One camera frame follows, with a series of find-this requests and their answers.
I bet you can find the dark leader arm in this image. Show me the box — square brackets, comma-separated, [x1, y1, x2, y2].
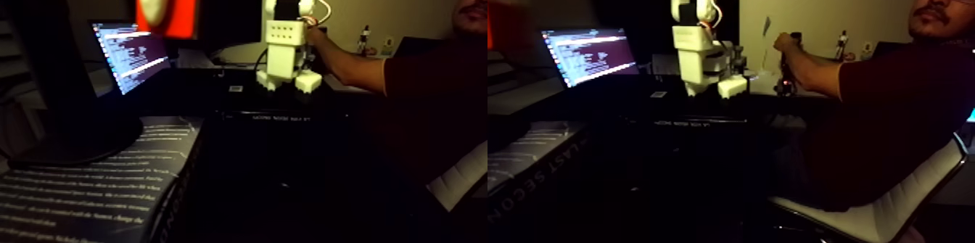
[775, 31, 802, 98]

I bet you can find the person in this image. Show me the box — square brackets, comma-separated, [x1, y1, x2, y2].
[305, 0, 488, 192]
[773, 0, 975, 213]

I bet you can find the person's hand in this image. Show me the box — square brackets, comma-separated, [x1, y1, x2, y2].
[773, 33, 801, 55]
[306, 26, 330, 49]

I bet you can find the dark computer monitor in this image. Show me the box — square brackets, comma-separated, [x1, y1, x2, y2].
[124, 0, 265, 57]
[588, 0, 741, 47]

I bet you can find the open laptop lit screen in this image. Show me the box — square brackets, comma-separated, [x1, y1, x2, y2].
[89, 20, 173, 97]
[539, 27, 642, 89]

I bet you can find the black monitor with round stand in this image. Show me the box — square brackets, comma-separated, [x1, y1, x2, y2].
[0, 0, 146, 169]

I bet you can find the orange robot cable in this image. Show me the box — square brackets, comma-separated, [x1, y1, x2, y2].
[305, 0, 334, 29]
[701, 0, 723, 32]

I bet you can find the red cube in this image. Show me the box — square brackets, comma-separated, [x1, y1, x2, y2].
[487, 0, 534, 57]
[143, 0, 200, 40]

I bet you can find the black book white text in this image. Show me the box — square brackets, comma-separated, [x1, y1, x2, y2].
[487, 120, 592, 224]
[0, 115, 207, 243]

